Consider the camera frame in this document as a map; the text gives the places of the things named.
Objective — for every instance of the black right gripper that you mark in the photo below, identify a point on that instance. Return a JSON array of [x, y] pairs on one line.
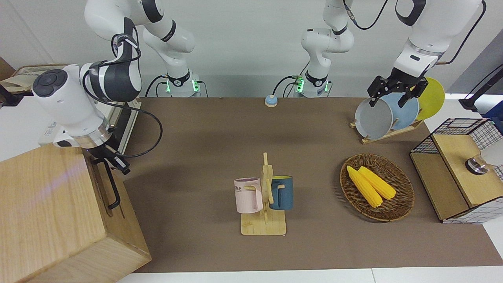
[[98, 152]]

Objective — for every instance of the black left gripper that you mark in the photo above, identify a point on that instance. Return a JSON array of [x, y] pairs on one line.
[[402, 80]]

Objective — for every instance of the light wooden drawer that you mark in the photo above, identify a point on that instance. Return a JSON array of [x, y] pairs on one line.
[[125, 220]]

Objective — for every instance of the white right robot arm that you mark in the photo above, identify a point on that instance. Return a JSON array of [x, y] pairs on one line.
[[70, 102]]

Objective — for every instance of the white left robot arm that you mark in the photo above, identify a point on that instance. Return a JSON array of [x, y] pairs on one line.
[[326, 43]]

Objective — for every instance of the light blue plate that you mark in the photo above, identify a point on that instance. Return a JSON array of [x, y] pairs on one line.
[[406, 116]]

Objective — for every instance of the yellow plate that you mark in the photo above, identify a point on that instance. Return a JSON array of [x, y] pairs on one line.
[[434, 98]]

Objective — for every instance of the grey plate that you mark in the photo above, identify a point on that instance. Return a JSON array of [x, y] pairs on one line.
[[373, 120]]

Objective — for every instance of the wooden plate rack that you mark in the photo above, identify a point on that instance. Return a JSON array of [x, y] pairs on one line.
[[393, 135]]

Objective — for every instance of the black stand pole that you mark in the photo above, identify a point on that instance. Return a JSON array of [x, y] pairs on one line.
[[469, 103]]

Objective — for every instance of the light wooden cabinet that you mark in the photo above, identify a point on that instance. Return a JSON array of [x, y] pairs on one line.
[[47, 212]]

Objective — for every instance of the yellow corn cob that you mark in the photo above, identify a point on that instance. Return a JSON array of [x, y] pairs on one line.
[[379, 184], [363, 186]]

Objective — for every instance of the blue box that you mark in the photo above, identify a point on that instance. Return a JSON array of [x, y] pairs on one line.
[[496, 118]]

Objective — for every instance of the white cylinder bottle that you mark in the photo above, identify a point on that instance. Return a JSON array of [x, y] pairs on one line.
[[493, 155]]

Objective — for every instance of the brown table mat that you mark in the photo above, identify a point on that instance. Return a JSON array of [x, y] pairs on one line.
[[306, 165]]

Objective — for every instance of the brown wicker basket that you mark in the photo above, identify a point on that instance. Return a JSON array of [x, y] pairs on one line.
[[397, 208]]

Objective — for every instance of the blue dome bell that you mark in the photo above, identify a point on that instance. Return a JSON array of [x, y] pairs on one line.
[[271, 101]]

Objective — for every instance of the pink mug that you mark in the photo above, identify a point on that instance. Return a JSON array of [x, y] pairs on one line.
[[245, 196]]

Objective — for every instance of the beige cardboard box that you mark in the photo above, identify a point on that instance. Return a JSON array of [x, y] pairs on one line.
[[23, 78]]

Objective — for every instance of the dark blue mug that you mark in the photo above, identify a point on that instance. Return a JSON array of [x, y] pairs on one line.
[[285, 196]]

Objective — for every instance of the wooden mug tree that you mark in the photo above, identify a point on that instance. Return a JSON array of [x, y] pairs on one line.
[[263, 226]]

